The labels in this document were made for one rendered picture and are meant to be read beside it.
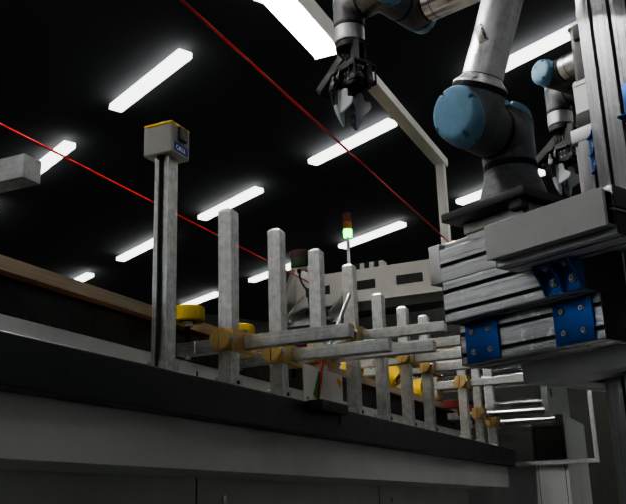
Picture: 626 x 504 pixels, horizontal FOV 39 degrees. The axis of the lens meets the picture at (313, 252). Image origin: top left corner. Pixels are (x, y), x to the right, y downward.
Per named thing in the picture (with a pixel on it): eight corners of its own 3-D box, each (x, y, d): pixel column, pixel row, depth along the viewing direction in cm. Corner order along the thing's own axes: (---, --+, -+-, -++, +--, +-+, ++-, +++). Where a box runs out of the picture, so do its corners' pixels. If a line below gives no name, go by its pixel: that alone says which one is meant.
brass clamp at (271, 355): (305, 367, 228) (304, 348, 229) (281, 360, 216) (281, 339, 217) (283, 369, 230) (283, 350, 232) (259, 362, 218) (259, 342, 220)
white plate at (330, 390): (344, 411, 248) (343, 375, 251) (305, 402, 225) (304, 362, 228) (342, 411, 248) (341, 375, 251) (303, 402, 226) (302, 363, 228)
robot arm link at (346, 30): (327, 32, 218) (352, 41, 223) (328, 48, 217) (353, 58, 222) (347, 18, 212) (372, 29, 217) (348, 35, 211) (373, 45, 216)
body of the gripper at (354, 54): (353, 78, 207) (351, 32, 210) (330, 92, 213) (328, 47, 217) (378, 87, 211) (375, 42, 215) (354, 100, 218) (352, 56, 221)
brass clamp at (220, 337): (259, 356, 206) (259, 335, 207) (230, 347, 194) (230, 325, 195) (236, 359, 208) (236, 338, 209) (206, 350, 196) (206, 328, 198)
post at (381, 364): (392, 440, 284) (384, 293, 297) (388, 439, 281) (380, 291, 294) (382, 440, 285) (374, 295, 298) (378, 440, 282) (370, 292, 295)
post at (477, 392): (487, 460, 393) (478, 353, 406) (485, 460, 390) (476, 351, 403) (480, 461, 394) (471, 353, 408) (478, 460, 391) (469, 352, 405)
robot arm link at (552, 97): (558, 72, 266) (537, 84, 273) (562, 105, 263) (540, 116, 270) (576, 78, 270) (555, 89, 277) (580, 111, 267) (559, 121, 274)
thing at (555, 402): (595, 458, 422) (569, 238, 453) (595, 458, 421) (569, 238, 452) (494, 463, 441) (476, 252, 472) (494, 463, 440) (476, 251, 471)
